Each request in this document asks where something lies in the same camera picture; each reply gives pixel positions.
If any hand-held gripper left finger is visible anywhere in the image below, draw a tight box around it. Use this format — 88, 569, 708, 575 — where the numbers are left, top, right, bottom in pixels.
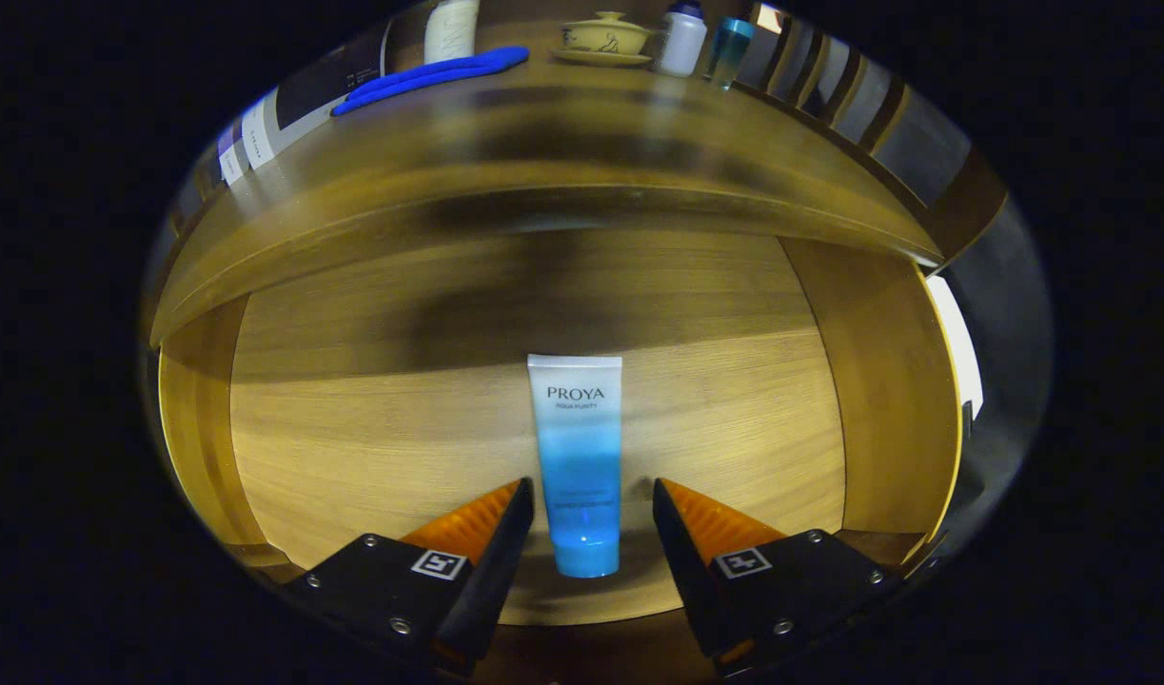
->
282, 478, 535, 678

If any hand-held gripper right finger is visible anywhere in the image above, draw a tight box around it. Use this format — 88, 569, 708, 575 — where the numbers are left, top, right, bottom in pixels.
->
652, 478, 898, 678

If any white and blue cosmetic tube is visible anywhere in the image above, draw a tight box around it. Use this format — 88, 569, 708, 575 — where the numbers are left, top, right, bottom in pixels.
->
527, 354, 624, 579

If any wooden countertop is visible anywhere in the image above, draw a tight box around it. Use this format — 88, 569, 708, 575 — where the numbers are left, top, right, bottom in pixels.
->
148, 38, 944, 348

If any white storage unit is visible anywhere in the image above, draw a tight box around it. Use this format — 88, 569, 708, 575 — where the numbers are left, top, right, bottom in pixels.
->
924, 276, 985, 420

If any black backdrop cloth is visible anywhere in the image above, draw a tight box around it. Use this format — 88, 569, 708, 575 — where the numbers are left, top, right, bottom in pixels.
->
934, 90, 1055, 562

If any blue folded cloth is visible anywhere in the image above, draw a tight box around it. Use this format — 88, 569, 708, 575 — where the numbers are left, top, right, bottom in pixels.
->
331, 46, 531, 118

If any thick white book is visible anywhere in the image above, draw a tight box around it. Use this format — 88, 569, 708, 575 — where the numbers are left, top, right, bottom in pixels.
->
241, 24, 392, 172

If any teal bottle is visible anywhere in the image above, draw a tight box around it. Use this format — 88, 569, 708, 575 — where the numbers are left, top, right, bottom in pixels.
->
707, 18, 756, 92

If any white bottle with blue cap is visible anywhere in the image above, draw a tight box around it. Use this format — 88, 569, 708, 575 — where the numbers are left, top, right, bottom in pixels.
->
654, 0, 709, 78

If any yellow lidded teacup with saucer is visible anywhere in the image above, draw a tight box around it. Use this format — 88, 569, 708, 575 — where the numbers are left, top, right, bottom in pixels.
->
550, 10, 655, 68

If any white pump bottle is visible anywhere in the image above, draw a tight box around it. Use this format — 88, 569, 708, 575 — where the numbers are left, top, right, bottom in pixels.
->
424, 0, 482, 66

